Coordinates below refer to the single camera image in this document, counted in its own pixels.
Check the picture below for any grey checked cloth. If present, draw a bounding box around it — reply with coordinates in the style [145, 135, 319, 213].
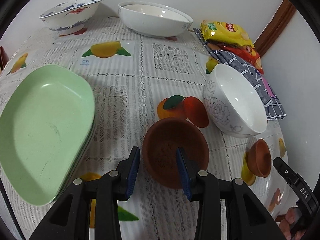
[193, 28, 286, 120]

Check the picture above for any person's right hand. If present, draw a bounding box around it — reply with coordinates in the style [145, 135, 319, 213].
[279, 207, 305, 240]

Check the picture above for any red chips bag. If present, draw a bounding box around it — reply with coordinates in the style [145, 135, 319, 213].
[207, 42, 264, 74]

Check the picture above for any brown door frame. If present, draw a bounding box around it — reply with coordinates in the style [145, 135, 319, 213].
[254, 0, 296, 57]

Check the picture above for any blue crane pattern bowl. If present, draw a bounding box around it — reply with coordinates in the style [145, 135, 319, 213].
[39, 0, 102, 36]

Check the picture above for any large white bowl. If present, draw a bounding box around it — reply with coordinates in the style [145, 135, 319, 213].
[118, 2, 193, 37]

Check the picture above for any small brown clay bowl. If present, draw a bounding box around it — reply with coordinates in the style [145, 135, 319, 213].
[246, 139, 271, 178]

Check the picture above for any green square plate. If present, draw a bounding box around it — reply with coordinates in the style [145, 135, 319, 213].
[1, 65, 95, 206]

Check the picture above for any inner white bowl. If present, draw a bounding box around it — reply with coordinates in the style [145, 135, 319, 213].
[124, 4, 189, 22]

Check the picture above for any white rose pattern bowl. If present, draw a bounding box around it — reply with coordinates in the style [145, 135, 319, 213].
[203, 63, 267, 138]

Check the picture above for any fruit pattern tablecloth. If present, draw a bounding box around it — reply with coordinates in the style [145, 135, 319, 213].
[0, 16, 291, 240]

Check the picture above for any yellow chips bag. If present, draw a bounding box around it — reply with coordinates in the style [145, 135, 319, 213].
[200, 21, 254, 48]

